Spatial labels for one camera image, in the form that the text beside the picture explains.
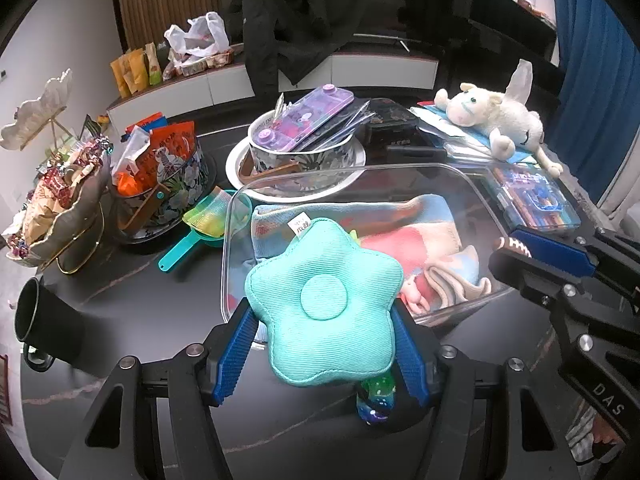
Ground pink pig figurine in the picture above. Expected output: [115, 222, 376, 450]
[399, 278, 431, 318]

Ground small brown toy football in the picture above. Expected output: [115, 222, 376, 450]
[494, 236, 532, 258]

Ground iridescent ball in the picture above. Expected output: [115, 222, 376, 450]
[354, 372, 436, 435]

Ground teal star plush pillow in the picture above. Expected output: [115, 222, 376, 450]
[244, 218, 404, 387]

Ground clear marker pen case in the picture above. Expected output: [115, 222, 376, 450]
[486, 164, 582, 233]

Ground pastel knitted blanket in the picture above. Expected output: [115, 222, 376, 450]
[250, 194, 494, 315]

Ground clear plastic storage bin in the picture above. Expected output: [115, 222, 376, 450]
[220, 164, 508, 326]

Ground white lamb plush toy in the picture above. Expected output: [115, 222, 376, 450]
[434, 82, 563, 178]

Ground stack of books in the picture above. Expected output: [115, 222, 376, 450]
[409, 101, 544, 162]

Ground white tissue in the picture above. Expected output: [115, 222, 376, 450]
[504, 58, 533, 105]

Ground black mug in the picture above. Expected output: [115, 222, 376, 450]
[14, 278, 85, 373]

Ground shell-shaped snack bowl stand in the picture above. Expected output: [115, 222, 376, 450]
[1, 136, 113, 269]

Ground floral round tin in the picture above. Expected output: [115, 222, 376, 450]
[241, 110, 359, 183]

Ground floral tin with snacks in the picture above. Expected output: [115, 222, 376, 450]
[108, 113, 217, 244]

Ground black patterned box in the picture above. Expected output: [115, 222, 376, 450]
[358, 98, 418, 162]

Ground purple handheld water game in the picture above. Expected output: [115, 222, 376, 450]
[248, 84, 355, 153]

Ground yellow snack bags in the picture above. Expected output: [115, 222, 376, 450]
[110, 42, 162, 100]

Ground white shell dish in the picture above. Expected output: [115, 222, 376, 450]
[1, 68, 73, 151]

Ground white plastic bag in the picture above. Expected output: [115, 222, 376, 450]
[164, 11, 230, 58]

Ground black jacket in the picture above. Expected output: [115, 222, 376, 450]
[222, 0, 394, 101]

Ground teal handled scoop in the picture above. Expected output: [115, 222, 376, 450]
[158, 186, 253, 272]

